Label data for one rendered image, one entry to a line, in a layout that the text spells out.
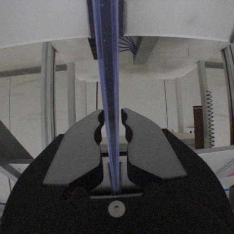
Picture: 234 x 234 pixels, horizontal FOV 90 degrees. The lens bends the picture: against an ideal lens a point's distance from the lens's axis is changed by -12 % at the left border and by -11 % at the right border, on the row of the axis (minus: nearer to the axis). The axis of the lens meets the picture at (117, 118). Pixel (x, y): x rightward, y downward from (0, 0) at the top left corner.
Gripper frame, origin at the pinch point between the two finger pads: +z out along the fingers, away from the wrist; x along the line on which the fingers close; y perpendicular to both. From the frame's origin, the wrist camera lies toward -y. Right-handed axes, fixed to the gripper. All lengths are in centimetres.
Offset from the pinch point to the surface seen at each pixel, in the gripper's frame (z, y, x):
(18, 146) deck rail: 7.7, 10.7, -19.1
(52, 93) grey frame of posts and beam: 33.9, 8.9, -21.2
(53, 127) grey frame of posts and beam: 27.4, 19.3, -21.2
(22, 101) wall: 170, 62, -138
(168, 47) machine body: 45, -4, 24
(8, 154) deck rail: 4.8, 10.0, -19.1
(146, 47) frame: 36.5, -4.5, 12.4
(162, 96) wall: 168, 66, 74
